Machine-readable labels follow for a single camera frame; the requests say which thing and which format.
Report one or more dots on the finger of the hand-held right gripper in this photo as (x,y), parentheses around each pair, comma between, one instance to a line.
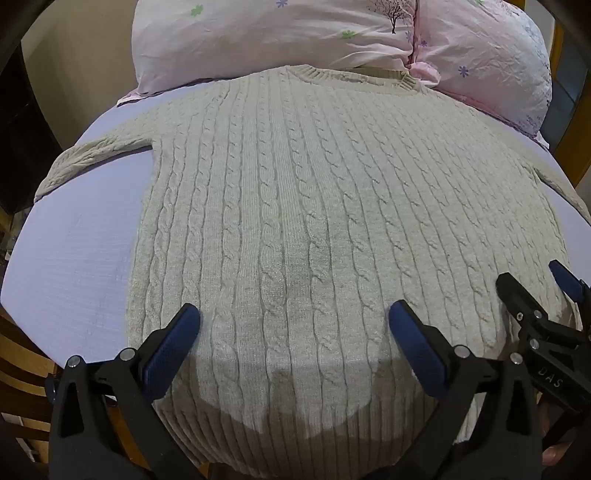
(566,278)
(512,288)

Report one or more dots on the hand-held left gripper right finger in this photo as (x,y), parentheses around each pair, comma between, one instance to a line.
(415,341)

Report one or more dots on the wooden chair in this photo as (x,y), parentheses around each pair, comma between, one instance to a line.
(23,364)

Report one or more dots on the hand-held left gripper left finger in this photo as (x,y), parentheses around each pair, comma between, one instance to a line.
(171,341)

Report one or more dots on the pink floral pillow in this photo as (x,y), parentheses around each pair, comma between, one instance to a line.
(485,60)
(258,41)

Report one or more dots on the lavender bed sheet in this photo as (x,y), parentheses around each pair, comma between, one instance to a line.
(83,240)

